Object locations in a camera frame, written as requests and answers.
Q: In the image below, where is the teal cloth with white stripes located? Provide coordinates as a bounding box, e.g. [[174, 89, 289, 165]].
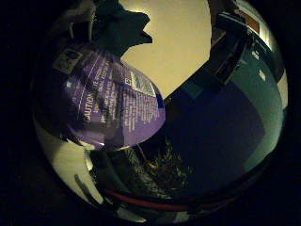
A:
[[90, 0, 154, 57]]

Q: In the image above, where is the red cable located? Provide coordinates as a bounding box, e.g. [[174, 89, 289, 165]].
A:
[[103, 187, 239, 212]]

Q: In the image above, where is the purple label spray bottle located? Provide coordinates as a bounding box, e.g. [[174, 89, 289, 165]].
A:
[[32, 40, 166, 152]]

